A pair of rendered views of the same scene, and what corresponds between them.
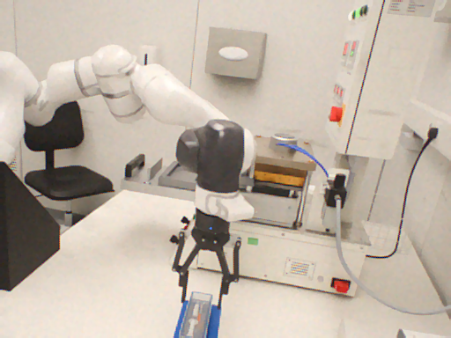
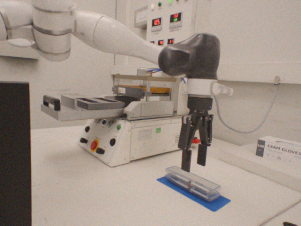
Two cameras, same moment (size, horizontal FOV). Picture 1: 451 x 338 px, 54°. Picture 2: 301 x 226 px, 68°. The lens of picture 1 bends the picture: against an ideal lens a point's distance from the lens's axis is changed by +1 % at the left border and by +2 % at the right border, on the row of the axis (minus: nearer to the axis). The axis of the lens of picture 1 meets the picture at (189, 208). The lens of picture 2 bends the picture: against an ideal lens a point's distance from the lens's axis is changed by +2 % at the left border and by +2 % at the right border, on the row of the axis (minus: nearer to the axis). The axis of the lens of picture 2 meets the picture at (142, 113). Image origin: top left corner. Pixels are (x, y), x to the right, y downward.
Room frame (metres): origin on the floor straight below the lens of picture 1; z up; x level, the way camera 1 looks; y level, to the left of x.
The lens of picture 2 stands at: (0.53, 0.57, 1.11)
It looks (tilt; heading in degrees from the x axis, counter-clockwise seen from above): 10 degrees down; 312
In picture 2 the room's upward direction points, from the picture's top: 3 degrees clockwise
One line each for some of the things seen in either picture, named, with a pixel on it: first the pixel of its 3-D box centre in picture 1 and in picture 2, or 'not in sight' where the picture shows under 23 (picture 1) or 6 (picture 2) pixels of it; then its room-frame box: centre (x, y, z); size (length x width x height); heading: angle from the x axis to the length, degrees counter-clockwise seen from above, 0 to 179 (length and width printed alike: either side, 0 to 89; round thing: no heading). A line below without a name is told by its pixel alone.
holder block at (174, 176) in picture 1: (191, 175); (96, 102); (1.31, 0.00, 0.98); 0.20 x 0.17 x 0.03; 171
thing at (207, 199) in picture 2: not in sight; (190, 186); (0.85, -0.05, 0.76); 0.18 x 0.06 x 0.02; 174
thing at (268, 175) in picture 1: (279, 163); (144, 84); (1.27, -0.25, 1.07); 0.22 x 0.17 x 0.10; 171
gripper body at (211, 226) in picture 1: (210, 230); (199, 111); (0.85, -0.05, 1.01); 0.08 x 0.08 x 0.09
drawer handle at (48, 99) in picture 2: (135, 165); (51, 102); (1.34, 0.19, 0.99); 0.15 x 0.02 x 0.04; 171
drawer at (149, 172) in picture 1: (176, 177); (85, 106); (1.32, 0.05, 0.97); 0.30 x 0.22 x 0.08; 81
